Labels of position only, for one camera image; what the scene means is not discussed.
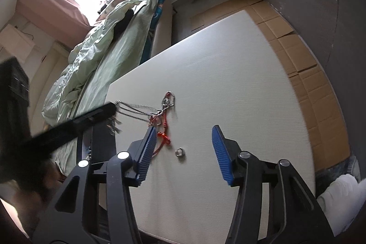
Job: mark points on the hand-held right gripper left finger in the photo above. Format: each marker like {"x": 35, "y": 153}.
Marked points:
{"x": 144, "y": 158}

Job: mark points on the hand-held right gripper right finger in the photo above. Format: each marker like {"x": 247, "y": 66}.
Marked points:
{"x": 221, "y": 159}

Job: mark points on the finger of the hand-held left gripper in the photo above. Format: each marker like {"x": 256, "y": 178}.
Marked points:
{"x": 80, "y": 124}
{"x": 100, "y": 141}

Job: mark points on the pale green duvet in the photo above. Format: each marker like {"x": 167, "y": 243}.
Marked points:
{"x": 85, "y": 61}

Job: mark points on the bed with green sheet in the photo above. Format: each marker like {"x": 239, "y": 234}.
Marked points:
{"x": 114, "y": 61}

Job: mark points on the black item on bed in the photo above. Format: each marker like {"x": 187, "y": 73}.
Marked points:
{"x": 125, "y": 21}

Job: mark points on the person's grey printed pants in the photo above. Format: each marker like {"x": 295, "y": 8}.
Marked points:
{"x": 334, "y": 172}

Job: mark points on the white sock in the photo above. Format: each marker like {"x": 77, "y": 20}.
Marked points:
{"x": 340, "y": 192}

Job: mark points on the flattened cardboard sheet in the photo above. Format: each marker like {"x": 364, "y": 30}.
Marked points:
{"x": 300, "y": 61}

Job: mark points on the colourful printed bed cover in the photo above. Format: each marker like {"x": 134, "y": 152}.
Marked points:
{"x": 154, "y": 21}

